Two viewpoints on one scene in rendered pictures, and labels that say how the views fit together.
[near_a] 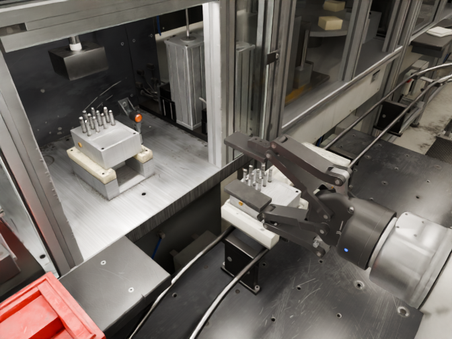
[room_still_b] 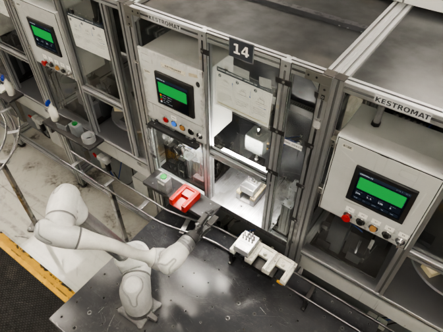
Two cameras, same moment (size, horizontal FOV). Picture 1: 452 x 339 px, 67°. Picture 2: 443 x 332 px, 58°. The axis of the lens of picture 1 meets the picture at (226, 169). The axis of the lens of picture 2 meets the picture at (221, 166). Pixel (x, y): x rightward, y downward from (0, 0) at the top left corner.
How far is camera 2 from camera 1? 1.98 m
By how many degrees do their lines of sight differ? 60
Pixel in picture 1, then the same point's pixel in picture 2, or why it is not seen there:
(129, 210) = (232, 203)
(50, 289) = (195, 193)
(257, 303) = (225, 264)
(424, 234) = (184, 238)
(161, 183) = (247, 209)
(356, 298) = (231, 300)
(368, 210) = (192, 232)
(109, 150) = (242, 187)
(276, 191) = (246, 245)
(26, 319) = (188, 193)
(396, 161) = not seen: outside the picture
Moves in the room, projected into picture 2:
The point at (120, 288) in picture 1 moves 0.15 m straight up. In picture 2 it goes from (202, 209) to (201, 193)
